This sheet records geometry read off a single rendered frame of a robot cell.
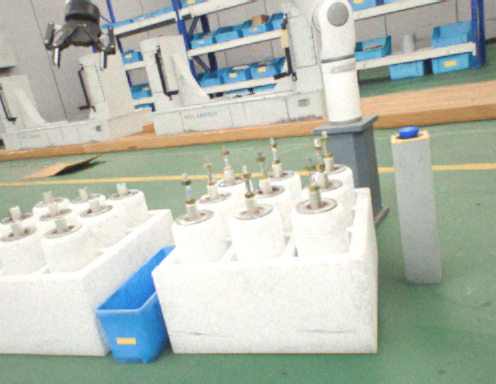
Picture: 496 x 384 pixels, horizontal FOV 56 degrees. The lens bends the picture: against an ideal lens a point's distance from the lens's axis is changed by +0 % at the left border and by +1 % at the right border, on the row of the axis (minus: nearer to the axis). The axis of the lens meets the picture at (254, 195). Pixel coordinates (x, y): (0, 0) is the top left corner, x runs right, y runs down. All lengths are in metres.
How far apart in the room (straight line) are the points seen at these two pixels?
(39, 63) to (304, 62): 5.87
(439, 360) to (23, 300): 0.81
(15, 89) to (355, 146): 4.48
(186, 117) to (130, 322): 2.75
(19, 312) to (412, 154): 0.87
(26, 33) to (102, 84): 4.22
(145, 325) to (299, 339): 0.29
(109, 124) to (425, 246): 3.47
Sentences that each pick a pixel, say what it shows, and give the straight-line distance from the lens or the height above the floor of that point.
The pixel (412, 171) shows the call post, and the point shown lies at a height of 0.25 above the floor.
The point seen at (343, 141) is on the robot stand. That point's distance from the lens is 1.32.
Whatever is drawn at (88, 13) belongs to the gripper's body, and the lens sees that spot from 1.16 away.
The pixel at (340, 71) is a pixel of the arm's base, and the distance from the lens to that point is 1.31.
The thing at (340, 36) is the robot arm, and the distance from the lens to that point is 1.31.
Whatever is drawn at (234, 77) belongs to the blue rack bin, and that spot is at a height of 0.33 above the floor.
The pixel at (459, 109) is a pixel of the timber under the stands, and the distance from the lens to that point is 2.71.
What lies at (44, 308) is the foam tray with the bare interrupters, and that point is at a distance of 1.08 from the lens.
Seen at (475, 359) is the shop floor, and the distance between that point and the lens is 0.87.
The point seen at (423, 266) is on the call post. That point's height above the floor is 0.04.
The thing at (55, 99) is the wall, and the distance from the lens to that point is 8.36.
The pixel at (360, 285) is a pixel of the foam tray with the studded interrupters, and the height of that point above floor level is 0.13.
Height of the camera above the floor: 0.52
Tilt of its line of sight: 16 degrees down
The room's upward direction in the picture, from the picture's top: 11 degrees counter-clockwise
